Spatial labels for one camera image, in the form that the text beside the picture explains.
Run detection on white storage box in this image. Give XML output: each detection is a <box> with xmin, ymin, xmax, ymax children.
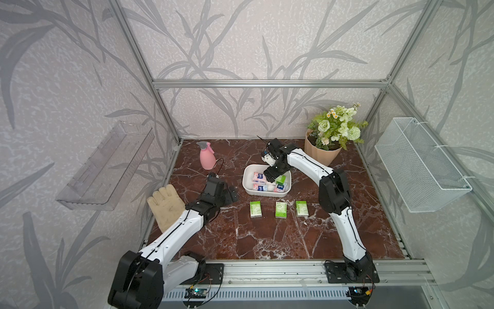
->
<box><xmin>242</xmin><ymin>164</ymin><xmax>292</xmax><ymax>198</ymax></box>

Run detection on green tissue pack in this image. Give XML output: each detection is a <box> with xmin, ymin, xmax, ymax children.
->
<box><xmin>275</xmin><ymin>175</ymin><xmax>286</xmax><ymax>185</ymax></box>
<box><xmin>295</xmin><ymin>201</ymin><xmax>310</xmax><ymax>218</ymax></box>
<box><xmin>275</xmin><ymin>202</ymin><xmax>288</xmax><ymax>219</ymax></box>
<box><xmin>250</xmin><ymin>201</ymin><xmax>262</xmax><ymax>218</ymax></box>

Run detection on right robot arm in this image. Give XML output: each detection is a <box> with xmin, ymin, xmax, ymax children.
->
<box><xmin>262</xmin><ymin>139</ymin><xmax>373</xmax><ymax>277</ymax></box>

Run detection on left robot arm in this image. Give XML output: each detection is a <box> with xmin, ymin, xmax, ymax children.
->
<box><xmin>108</xmin><ymin>173</ymin><xmax>238</xmax><ymax>308</ymax></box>

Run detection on pink spray bottle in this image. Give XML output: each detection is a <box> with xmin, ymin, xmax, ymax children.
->
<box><xmin>196</xmin><ymin>141</ymin><xmax>217</xmax><ymax>171</ymax></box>

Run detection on beige work glove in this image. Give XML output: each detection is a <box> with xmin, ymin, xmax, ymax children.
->
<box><xmin>147</xmin><ymin>184</ymin><xmax>185</xmax><ymax>233</ymax></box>

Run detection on beige flower pot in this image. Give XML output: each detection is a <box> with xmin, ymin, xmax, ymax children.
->
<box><xmin>304</xmin><ymin>130</ymin><xmax>342</xmax><ymax>166</ymax></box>

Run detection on artificial green white flowers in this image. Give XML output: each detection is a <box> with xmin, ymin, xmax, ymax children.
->
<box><xmin>307</xmin><ymin>103</ymin><xmax>368</xmax><ymax>151</ymax></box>

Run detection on left green circuit board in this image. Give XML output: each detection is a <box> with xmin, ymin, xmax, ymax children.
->
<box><xmin>183</xmin><ymin>287</ymin><xmax>209</xmax><ymax>301</ymax></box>

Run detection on right circuit board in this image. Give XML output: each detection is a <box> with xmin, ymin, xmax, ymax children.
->
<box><xmin>347</xmin><ymin>287</ymin><xmax>373</xmax><ymax>301</ymax></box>

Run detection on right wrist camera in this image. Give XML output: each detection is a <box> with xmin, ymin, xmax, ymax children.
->
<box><xmin>262</xmin><ymin>139</ymin><xmax>283</xmax><ymax>166</ymax></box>

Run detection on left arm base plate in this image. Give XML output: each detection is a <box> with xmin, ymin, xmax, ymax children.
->
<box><xmin>182</xmin><ymin>263</ymin><xmax>225</xmax><ymax>285</ymax></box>

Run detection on aluminium front rail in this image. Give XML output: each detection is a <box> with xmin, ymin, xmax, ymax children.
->
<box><xmin>111</xmin><ymin>259</ymin><xmax>441</xmax><ymax>290</ymax></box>

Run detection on clear acrylic wall shelf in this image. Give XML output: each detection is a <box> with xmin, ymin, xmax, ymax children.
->
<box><xmin>55</xmin><ymin>121</ymin><xmax>155</xmax><ymax>211</ymax></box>

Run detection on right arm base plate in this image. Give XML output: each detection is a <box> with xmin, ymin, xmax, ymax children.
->
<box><xmin>324</xmin><ymin>260</ymin><xmax>380</xmax><ymax>285</ymax></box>

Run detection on white wire mesh basket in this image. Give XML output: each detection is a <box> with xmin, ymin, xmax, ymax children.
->
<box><xmin>375</xmin><ymin>117</ymin><xmax>472</xmax><ymax>213</ymax></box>

